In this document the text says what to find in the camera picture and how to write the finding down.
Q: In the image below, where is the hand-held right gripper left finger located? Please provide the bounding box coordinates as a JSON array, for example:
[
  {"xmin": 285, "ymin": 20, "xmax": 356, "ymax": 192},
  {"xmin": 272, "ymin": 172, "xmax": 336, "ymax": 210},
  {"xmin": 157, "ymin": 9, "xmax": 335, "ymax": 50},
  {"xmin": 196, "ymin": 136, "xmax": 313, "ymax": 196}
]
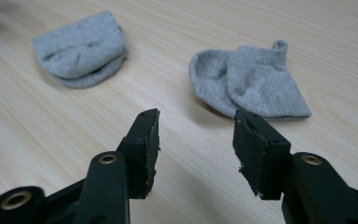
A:
[{"xmin": 73, "ymin": 107, "xmax": 161, "ymax": 224}]

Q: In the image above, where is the grey sock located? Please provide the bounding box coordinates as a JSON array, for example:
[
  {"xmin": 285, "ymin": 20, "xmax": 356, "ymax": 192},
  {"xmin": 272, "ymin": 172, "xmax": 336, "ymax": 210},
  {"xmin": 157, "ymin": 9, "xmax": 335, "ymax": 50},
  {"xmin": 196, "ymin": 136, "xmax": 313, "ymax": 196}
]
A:
[
  {"xmin": 31, "ymin": 10, "xmax": 129, "ymax": 90},
  {"xmin": 188, "ymin": 39, "xmax": 312, "ymax": 119}
]

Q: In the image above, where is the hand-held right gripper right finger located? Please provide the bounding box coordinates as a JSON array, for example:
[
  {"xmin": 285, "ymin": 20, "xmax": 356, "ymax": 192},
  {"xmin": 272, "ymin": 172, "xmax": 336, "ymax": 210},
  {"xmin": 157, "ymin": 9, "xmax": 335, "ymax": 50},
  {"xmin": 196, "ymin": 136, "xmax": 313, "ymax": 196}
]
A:
[{"xmin": 232, "ymin": 108, "xmax": 358, "ymax": 224}]

